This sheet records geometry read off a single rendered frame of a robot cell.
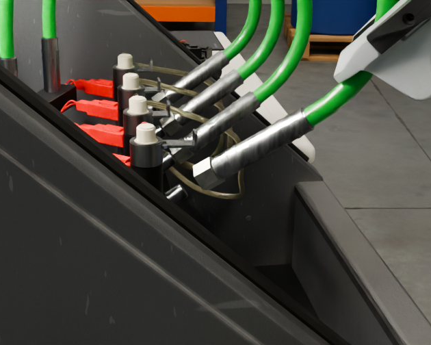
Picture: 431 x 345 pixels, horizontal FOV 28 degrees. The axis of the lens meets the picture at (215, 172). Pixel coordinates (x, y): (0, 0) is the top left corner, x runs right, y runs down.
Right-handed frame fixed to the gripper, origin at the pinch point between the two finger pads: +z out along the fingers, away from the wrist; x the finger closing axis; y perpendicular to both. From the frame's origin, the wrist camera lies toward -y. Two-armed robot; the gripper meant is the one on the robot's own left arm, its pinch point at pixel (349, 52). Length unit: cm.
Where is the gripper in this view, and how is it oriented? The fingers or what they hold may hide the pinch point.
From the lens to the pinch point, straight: 60.0
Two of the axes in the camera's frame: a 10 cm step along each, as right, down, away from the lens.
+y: 7.1, 7.0, 0.9
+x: 4.3, -5.3, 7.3
